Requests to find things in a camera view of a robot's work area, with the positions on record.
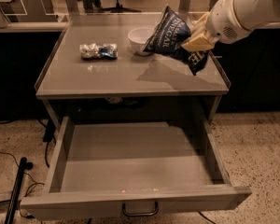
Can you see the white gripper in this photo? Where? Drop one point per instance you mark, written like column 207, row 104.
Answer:
column 224, row 20

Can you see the blue chip bag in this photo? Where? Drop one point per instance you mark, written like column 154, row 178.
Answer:
column 167, row 38

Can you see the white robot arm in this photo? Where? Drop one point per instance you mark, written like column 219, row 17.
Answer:
column 254, row 13

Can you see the grey open drawer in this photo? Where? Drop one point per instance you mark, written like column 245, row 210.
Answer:
column 97, row 167

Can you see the white ceramic bowl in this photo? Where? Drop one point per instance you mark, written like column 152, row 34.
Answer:
column 138, row 38

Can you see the silver blue snack packet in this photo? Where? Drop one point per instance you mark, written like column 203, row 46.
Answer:
column 97, row 51

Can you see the black pole on floor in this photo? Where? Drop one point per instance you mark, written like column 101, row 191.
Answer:
column 13, row 201

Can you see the white horizontal rail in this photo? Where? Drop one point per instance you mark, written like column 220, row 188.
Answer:
column 59, row 26

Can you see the metal drawer handle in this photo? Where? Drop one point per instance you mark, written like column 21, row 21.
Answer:
column 145, row 209

